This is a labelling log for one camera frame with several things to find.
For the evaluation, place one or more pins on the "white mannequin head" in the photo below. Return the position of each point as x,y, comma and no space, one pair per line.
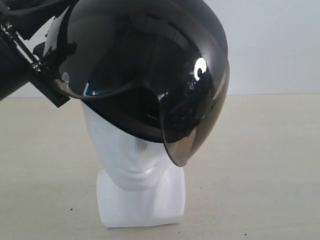
138,185

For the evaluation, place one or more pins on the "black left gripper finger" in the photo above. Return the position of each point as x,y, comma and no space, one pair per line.
18,66

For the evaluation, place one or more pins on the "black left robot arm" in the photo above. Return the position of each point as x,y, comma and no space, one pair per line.
18,66

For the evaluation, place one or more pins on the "black helmet with tinted visor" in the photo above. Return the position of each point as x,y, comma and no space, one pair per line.
156,69

